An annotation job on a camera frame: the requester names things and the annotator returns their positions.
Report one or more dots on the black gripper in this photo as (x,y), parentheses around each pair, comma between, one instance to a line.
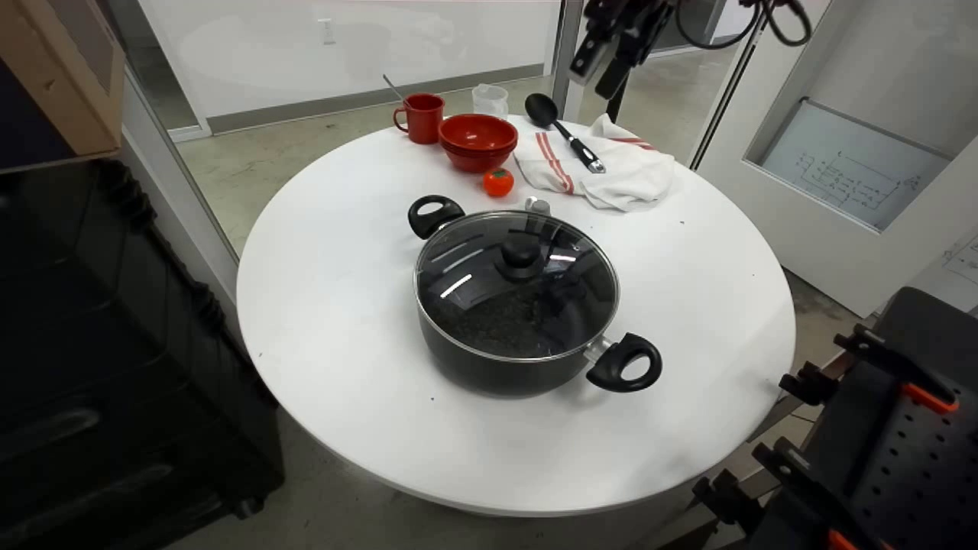
(636,16)

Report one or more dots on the grey vertical metal pole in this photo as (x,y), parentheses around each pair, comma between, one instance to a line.
(564,61)

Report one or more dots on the black plastic serving spoon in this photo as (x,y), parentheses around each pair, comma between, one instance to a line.
(538,109)

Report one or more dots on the white towel with red stripes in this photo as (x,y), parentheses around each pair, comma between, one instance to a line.
(621,177)

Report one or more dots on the clear plastic cup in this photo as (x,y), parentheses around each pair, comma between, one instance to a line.
(490,99)

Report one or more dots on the perforated metal strut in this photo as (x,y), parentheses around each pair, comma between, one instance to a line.
(727,96)

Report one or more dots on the red bowl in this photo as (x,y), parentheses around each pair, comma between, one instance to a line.
(477,143)

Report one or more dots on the small red tomato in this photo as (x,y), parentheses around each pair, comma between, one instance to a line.
(498,181)

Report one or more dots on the red mug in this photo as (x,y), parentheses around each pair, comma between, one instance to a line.
(424,117)

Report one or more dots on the metal spoon in mug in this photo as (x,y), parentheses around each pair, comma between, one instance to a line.
(394,86)

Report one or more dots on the glass pot lid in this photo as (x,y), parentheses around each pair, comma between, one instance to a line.
(477,284)

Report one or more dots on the whiteboard sheet on panel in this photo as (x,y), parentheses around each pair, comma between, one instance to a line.
(850,163)

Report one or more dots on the black cooking pot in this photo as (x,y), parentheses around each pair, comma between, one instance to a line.
(490,361)

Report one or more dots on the black tool cart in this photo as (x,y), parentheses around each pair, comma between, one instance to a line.
(918,446)

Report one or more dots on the wooden shelf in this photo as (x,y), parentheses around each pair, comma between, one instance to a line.
(61,61)

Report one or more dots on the black storage cabinet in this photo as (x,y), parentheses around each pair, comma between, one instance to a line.
(102,356)

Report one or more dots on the grey partition frame post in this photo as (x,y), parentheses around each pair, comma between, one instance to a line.
(174,153)

